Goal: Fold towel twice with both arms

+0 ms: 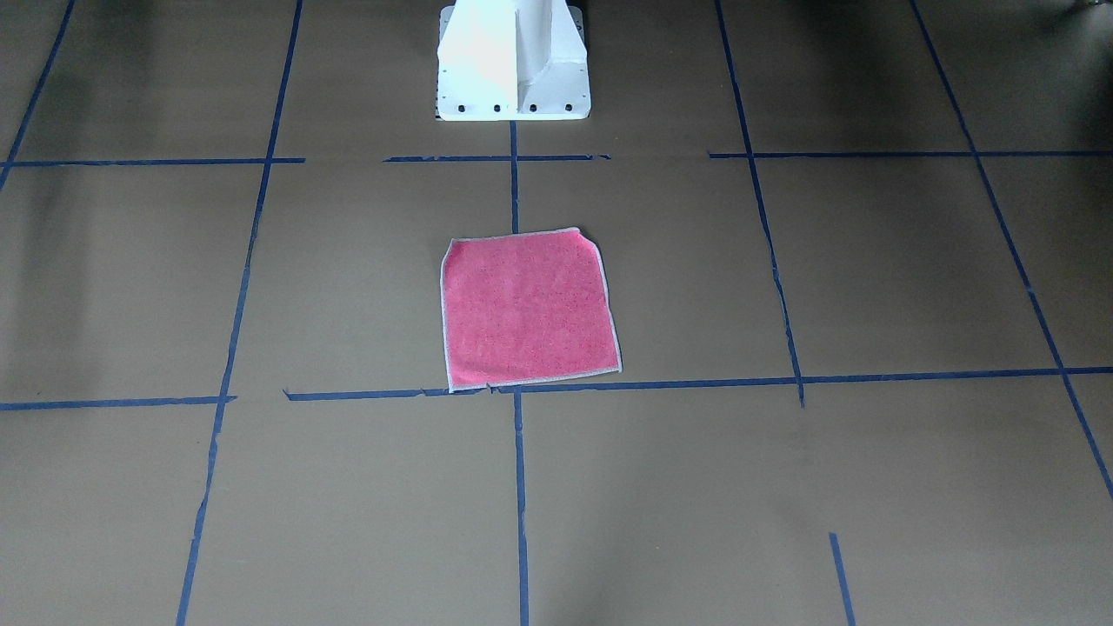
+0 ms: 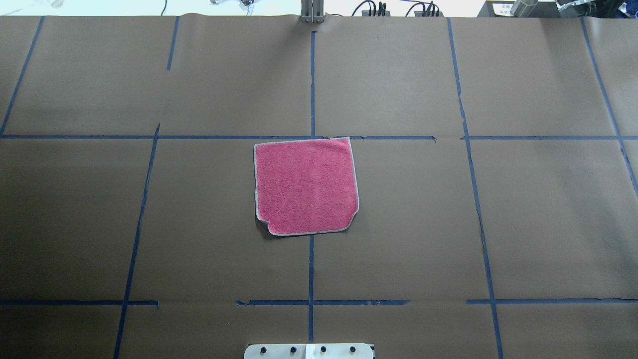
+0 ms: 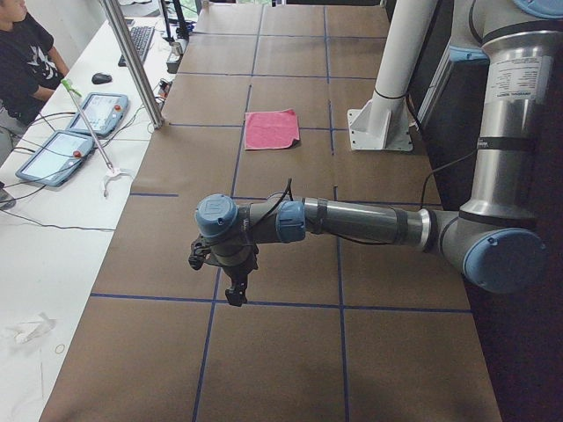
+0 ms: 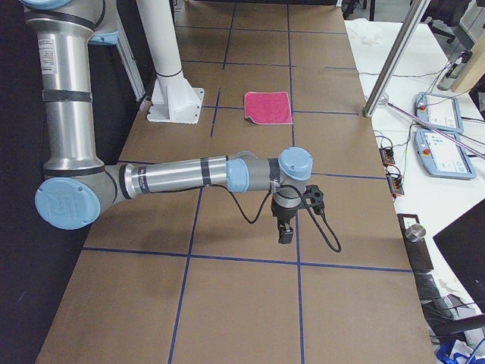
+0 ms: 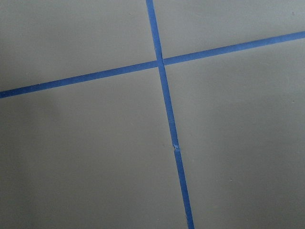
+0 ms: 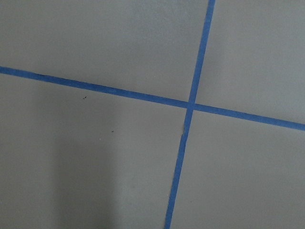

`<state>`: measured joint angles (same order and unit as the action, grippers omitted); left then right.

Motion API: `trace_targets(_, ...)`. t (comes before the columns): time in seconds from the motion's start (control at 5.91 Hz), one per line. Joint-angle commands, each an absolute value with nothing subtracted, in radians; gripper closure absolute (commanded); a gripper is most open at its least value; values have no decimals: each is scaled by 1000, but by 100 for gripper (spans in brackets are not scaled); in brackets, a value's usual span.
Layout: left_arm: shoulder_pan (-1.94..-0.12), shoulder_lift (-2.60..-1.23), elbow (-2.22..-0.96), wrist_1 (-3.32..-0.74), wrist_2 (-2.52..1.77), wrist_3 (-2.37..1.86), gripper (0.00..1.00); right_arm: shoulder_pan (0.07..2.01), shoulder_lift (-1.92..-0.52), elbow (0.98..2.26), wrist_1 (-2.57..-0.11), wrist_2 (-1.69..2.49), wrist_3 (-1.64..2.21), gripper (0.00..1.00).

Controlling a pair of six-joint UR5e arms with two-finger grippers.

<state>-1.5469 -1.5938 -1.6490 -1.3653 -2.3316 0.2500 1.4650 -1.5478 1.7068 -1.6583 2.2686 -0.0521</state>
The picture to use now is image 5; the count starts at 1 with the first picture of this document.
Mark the blue tape line crosswise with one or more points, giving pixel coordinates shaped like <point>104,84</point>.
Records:
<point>153,64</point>

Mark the blue tape line lengthwise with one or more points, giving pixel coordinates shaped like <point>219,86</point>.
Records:
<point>170,113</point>

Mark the brown paper table cover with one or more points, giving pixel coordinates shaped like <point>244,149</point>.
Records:
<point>99,155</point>

